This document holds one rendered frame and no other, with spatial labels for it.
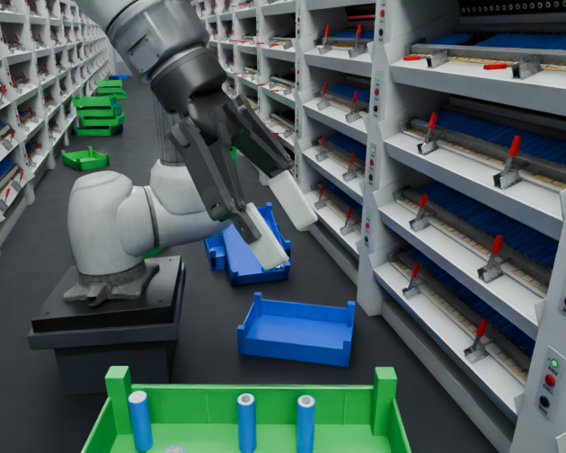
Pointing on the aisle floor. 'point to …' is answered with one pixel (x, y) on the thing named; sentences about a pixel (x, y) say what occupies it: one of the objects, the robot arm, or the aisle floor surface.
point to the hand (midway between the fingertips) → (282, 226)
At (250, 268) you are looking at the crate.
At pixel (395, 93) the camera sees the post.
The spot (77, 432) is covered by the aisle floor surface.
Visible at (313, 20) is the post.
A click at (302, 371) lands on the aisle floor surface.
